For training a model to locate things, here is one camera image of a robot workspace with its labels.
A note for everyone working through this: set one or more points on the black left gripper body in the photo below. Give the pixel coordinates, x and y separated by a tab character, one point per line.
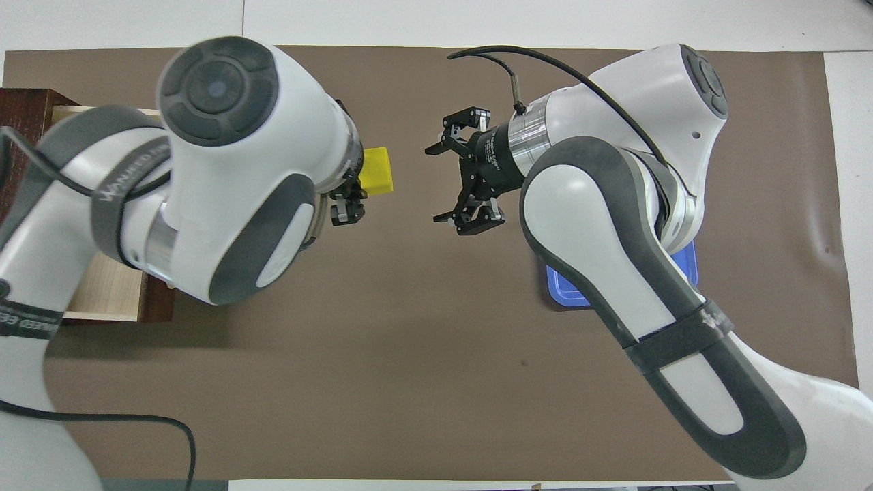
357	167

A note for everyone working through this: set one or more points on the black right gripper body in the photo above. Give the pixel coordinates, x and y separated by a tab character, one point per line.
491	164

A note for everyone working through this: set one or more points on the yellow cube block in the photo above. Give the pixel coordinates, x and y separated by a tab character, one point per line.
378	170

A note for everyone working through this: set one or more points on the dark wooden drawer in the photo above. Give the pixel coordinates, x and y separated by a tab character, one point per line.
109	293

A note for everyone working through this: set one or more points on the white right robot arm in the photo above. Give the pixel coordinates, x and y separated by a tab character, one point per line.
600	225

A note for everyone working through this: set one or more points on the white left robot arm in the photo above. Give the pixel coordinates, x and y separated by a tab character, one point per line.
239	170

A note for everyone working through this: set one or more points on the blue plastic tray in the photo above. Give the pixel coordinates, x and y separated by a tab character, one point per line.
563	290

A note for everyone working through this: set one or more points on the brown paper table mat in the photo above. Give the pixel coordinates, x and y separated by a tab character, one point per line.
409	341

